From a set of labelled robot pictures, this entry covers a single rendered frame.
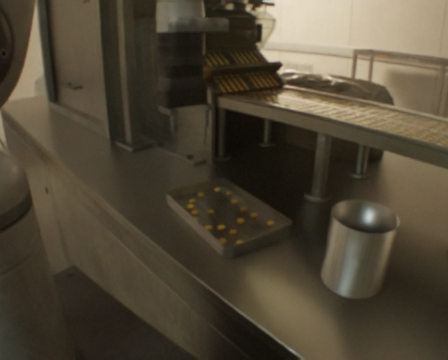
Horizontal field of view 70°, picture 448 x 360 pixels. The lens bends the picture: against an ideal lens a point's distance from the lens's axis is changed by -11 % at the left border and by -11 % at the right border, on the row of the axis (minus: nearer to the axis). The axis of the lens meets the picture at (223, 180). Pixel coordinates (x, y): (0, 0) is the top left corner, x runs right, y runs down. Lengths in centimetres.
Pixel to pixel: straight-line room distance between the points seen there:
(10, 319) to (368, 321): 34
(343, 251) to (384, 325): 9
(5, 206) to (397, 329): 38
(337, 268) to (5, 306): 33
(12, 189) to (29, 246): 4
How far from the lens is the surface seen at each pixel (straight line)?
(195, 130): 80
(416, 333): 42
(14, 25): 23
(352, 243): 40
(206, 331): 51
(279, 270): 46
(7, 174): 26
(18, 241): 26
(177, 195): 63
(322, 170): 62
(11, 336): 30
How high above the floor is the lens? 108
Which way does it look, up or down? 24 degrees down
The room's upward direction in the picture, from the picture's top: straight up
